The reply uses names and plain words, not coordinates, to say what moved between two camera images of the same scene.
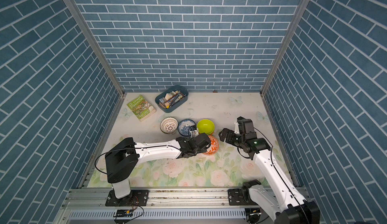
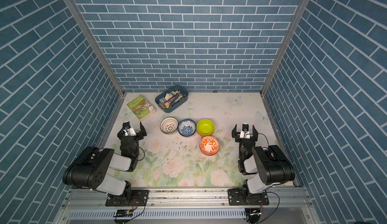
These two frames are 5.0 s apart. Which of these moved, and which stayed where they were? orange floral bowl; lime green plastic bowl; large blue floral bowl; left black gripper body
Moved: left black gripper body
Stayed: lime green plastic bowl; orange floral bowl; large blue floral bowl
